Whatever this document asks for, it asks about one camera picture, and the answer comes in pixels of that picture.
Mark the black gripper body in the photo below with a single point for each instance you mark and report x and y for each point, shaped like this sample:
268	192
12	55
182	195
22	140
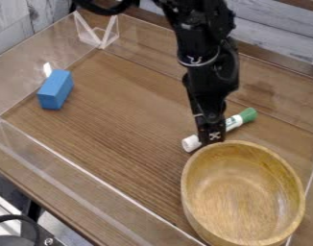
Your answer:
209	84

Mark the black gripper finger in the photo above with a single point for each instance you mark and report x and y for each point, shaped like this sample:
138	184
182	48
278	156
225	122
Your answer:
210	132

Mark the green white Expo marker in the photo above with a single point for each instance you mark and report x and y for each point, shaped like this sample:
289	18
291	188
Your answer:
192	143

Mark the brown wooden bowl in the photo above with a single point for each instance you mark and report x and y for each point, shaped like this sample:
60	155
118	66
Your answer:
242	195

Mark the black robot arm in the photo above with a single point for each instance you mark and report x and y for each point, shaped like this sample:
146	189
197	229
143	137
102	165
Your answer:
202	24

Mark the blue foam block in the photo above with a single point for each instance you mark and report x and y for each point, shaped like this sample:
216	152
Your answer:
55	90

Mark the black metal device corner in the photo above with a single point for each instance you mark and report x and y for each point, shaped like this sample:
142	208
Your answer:
28	231

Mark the clear acrylic corner bracket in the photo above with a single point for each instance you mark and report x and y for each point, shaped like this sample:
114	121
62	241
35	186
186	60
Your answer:
95	36

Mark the clear acrylic front wall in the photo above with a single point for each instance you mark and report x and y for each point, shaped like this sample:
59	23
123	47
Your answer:
109	217

